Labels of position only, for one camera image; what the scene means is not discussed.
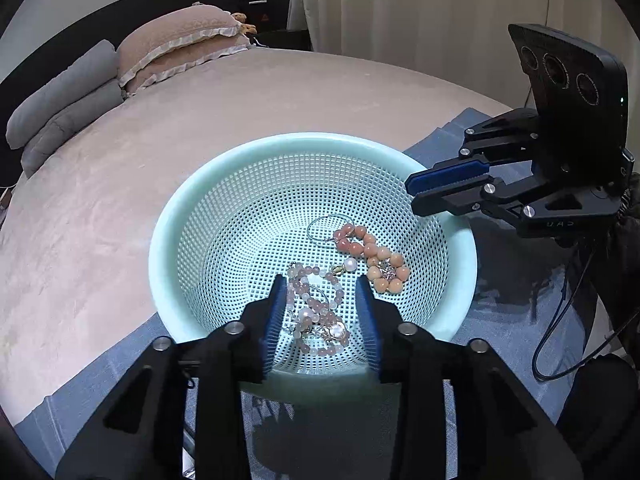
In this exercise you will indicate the pearl pendant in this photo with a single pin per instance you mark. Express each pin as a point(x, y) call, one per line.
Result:
point(351, 264)

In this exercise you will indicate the person's dark clothing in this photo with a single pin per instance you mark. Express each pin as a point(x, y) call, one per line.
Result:
point(600, 410)

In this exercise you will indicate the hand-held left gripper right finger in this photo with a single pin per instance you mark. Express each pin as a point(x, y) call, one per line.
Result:
point(367, 330)

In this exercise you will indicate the black headboard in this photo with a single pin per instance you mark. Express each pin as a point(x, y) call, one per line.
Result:
point(150, 5)

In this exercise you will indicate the dark nightstand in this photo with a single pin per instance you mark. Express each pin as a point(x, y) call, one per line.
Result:
point(285, 39)

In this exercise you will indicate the pink bedspread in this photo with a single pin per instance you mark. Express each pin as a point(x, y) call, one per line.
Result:
point(100, 235)

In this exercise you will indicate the grey pillow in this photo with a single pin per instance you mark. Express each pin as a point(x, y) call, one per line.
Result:
point(65, 90)
point(75, 125)

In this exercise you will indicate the beige curtain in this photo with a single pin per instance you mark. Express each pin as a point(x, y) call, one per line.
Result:
point(400, 10)

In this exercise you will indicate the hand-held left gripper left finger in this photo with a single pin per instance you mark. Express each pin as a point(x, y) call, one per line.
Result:
point(274, 325)

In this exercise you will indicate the silver charm earring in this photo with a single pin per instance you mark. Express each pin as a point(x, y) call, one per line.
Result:
point(386, 272)

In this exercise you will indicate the pink ruffled pillow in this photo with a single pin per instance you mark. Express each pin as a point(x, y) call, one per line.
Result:
point(200, 62)
point(175, 35)

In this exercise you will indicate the blue cloth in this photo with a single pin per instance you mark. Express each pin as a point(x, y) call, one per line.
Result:
point(120, 360)

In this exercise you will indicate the brown plush toy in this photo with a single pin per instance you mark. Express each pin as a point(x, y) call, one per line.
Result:
point(245, 22)

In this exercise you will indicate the teal plastic basket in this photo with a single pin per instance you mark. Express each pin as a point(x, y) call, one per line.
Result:
point(225, 220)

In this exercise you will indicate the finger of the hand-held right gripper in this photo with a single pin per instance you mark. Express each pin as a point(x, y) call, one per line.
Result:
point(445, 175)
point(450, 202)

